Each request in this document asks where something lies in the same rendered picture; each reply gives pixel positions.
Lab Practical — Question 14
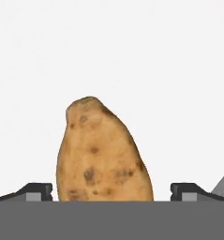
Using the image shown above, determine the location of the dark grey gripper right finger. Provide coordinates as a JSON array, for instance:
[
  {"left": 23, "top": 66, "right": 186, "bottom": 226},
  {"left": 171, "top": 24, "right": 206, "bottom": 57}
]
[{"left": 170, "top": 182, "right": 224, "bottom": 203}]

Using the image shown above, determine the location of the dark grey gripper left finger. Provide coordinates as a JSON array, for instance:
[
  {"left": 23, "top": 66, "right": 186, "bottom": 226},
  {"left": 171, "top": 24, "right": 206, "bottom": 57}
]
[{"left": 0, "top": 182, "right": 53, "bottom": 203}]

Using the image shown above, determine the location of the brown potato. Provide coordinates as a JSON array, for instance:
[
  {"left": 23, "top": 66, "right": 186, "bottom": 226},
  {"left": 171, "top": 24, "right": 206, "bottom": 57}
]
[{"left": 55, "top": 96, "right": 155, "bottom": 203}]

